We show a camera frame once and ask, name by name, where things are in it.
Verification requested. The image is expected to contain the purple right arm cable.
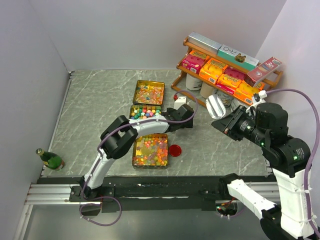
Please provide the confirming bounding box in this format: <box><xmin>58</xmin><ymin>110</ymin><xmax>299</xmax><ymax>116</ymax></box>
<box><xmin>258</xmin><ymin>88</ymin><xmax>320</xmax><ymax>236</ymax></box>

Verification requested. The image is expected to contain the red long box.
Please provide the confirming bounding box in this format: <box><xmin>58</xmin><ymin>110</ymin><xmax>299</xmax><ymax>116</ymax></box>
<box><xmin>244</xmin><ymin>56</ymin><xmax>283</xmax><ymax>87</ymax></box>

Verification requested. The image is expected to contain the beige cup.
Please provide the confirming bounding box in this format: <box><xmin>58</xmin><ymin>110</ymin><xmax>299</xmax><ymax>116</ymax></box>
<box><xmin>200</xmin><ymin>82</ymin><xmax>218</xmax><ymax>99</ymax></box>

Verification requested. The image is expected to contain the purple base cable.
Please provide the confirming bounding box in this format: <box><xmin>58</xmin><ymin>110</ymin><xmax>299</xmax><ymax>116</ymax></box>
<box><xmin>79</xmin><ymin>196</ymin><xmax>123</xmax><ymax>227</ymax></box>

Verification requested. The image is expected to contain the teal cat box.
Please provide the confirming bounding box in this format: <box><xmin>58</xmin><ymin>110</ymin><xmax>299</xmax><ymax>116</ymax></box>
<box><xmin>217</xmin><ymin>44</ymin><xmax>259</xmax><ymax>71</ymax></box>

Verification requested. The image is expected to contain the green champagne bottle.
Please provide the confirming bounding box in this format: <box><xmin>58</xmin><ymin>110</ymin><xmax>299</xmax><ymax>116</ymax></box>
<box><xmin>35</xmin><ymin>148</ymin><xmax>65</xmax><ymax>171</ymax></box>

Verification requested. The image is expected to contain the wooden two-tier shelf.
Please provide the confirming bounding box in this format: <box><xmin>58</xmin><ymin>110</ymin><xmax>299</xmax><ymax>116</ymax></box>
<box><xmin>171</xmin><ymin>32</ymin><xmax>283</xmax><ymax>106</ymax></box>

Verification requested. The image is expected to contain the red jar lid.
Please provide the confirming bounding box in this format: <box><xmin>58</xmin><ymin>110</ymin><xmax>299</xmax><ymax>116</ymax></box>
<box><xmin>168</xmin><ymin>144</ymin><xmax>182</xmax><ymax>157</ymax></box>

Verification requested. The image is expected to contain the monkey print cup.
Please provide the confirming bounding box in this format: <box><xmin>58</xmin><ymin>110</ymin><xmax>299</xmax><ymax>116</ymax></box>
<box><xmin>216</xmin><ymin>90</ymin><xmax>234</xmax><ymax>108</ymax></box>

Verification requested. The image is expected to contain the silver long box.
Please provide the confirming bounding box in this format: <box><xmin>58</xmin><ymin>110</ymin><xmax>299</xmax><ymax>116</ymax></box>
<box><xmin>188</xmin><ymin>31</ymin><xmax>222</xmax><ymax>54</ymax></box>

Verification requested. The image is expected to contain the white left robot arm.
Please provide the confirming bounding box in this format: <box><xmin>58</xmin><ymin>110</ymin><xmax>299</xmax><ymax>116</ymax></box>
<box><xmin>80</xmin><ymin>103</ymin><xmax>198</xmax><ymax>201</ymax></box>

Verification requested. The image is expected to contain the white printed cup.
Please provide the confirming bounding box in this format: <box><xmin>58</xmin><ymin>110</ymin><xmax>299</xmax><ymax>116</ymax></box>
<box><xmin>230</xmin><ymin>98</ymin><xmax>242</xmax><ymax>112</ymax></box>

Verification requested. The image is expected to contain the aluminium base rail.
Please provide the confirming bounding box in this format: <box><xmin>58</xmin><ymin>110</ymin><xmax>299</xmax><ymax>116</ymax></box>
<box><xmin>23</xmin><ymin>181</ymin><xmax>83</xmax><ymax>206</ymax></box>

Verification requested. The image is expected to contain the silver metal scoop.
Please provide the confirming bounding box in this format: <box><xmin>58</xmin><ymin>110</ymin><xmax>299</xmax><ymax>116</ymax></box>
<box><xmin>205</xmin><ymin>94</ymin><xmax>227</xmax><ymax>120</ymax></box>

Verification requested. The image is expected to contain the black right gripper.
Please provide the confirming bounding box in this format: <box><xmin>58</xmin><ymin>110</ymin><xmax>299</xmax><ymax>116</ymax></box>
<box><xmin>210</xmin><ymin>102</ymin><xmax>267</xmax><ymax>145</ymax></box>

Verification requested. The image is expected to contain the gold tin of gummy candies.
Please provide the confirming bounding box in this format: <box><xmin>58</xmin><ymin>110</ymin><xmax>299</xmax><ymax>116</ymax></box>
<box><xmin>131</xmin><ymin>133</ymin><xmax>169</xmax><ymax>169</ymax></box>

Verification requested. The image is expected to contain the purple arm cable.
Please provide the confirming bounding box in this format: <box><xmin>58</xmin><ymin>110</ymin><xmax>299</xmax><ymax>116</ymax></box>
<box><xmin>79</xmin><ymin>90</ymin><xmax>199</xmax><ymax>200</ymax></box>
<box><xmin>258</xmin><ymin>88</ymin><xmax>320</xmax><ymax>236</ymax></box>

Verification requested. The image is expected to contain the pink orange sponge box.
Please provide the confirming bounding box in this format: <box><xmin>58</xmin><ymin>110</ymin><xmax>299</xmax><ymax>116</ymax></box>
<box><xmin>215</xmin><ymin>67</ymin><xmax>246</xmax><ymax>95</ymax></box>

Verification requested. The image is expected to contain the orange yellow sponge box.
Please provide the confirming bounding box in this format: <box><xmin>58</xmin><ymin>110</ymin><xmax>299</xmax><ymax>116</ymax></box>
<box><xmin>233</xmin><ymin>81</ymin><xmax>265</xmax><ymax>105</ymax></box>

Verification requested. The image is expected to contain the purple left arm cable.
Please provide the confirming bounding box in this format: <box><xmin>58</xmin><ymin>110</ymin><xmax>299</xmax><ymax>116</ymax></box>
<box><xmin>79</xmin><ymin>90</ymin><xmax>199</xmax><ymax>200</ymax></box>

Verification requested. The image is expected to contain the gold tin of stick candies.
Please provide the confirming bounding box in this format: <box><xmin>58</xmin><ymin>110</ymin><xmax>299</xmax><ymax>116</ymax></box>
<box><xmin>132</xmin><ymin>80</ymin><xmax>165</xmax><ymax>106</ymax></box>

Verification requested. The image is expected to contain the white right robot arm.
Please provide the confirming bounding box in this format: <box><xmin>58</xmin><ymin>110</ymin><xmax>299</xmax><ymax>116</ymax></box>
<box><xmin>205</xmin><ymin>90</ymin><xmax>320</xmax><ymax>240</ymax></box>

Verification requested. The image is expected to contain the gold tin of star candies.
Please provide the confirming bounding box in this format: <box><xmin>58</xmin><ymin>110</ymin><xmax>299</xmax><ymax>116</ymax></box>
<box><xmin>129</xmin><ymin>104</ymin><xmax>162</xmax><ymax>120</ymax></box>

